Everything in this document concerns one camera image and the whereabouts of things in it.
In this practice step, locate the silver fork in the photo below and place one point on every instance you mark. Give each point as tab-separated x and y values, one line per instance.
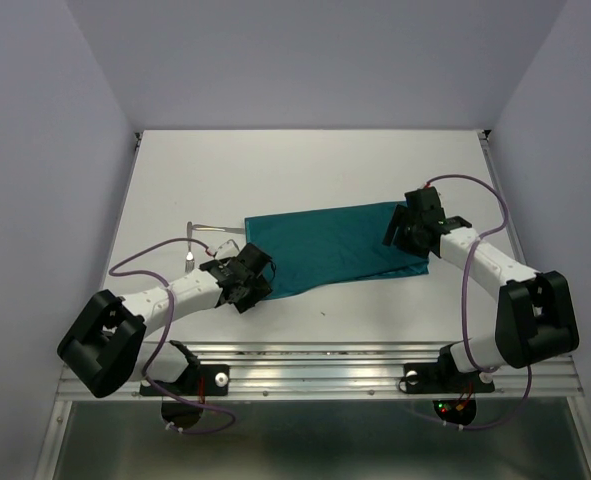
189	259

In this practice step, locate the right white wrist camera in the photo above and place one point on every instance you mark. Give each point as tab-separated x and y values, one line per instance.
431	186

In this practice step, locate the teal cloth napkin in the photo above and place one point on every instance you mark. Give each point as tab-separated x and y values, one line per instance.
310	249

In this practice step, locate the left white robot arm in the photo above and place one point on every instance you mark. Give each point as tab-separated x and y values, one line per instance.
117	339

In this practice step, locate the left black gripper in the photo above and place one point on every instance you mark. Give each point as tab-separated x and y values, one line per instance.
261	290

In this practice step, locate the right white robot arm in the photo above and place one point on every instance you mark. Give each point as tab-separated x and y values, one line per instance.
535	318

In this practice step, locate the aluminium front rail frame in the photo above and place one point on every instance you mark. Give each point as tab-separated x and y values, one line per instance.
314	377

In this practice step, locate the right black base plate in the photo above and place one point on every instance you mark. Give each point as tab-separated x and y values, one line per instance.
430	379

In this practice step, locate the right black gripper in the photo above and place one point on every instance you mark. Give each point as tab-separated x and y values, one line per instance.
399	218

